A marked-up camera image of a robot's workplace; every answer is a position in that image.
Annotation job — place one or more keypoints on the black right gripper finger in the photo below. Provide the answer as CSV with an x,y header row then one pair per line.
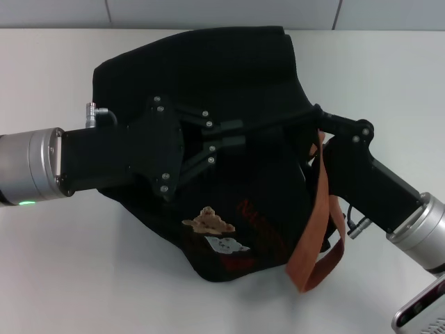
x,y
347,126

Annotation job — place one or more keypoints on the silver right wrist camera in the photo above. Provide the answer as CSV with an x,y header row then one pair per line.
x,y
422,309

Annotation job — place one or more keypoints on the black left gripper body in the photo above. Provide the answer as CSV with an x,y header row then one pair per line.
x,y
114,156

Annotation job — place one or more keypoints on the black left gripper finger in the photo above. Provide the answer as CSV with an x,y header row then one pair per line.
x,y
226,127
229,141

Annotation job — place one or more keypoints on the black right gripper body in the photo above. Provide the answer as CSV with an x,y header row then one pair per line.
x,y
368,188

